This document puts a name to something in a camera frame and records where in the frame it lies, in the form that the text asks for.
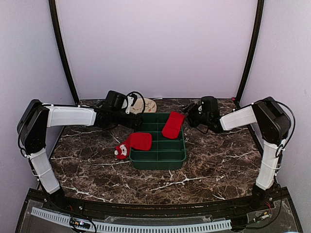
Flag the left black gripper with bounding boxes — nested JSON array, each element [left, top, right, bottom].
[[111, 110, 142, 130]]

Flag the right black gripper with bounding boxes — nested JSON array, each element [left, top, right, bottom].
[[180, 102, 210, 128]]

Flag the red sock plain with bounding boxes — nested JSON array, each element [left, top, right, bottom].
[[162, 112, 185, 139]]

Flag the green divided plastic organizer tray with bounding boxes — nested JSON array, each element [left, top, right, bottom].
[[129, 113, 187, 170]]

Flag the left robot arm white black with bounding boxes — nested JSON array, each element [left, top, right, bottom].
[[17, 90, 143, 212]]

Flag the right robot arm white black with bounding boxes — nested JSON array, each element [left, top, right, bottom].
[[182, 96, 295, 211]]

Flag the beige bird pattern plate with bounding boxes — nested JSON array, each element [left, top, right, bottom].
[[130, 98, 157, 114]]

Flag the red Santa sock in tray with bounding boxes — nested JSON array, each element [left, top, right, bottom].
[[115, 132, 152, 160]]

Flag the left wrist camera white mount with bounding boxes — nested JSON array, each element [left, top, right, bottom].
[[121, 93, 138, 114]]

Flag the white slotted cable duct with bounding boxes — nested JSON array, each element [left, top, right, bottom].
[[31, 207, 232, 233]]

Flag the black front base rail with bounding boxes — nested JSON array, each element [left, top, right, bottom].
[[22, 188, 281, 219]]

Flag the black right frame post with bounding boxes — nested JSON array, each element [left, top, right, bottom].
[[235, 0, 265, 106]]

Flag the black frame post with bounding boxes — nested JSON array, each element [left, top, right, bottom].
[[235, 0, 265, 106], [48, 0, 80, 104]]

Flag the black left frame post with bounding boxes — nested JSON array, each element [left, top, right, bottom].
[[48, 0, 80, 104]]

